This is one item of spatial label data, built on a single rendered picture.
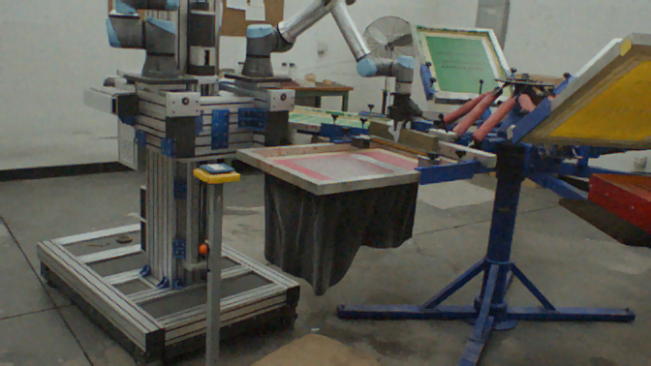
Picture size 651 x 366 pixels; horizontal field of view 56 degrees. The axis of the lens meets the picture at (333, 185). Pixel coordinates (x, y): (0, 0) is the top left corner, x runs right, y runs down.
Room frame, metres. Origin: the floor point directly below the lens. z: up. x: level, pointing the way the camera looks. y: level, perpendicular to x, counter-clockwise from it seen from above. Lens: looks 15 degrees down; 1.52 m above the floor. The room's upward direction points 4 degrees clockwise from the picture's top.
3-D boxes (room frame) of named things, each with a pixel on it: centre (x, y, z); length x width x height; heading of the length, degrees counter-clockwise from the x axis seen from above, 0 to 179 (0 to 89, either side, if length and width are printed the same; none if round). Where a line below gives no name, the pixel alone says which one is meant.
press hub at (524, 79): (3.11, -0.92, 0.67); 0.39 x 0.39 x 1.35
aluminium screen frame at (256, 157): (2.46, -0.08, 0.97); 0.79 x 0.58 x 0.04; 128
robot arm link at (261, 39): (2.88, 0.39, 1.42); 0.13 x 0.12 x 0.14; 149
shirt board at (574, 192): (2.44, -1.01, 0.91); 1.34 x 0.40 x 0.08; 8
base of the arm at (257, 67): (2.87, 0.39, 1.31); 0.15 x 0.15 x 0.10
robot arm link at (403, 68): (2.63, -0.26, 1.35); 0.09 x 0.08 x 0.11; 59
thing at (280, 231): (2.28, 0.15, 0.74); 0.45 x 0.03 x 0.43; 38
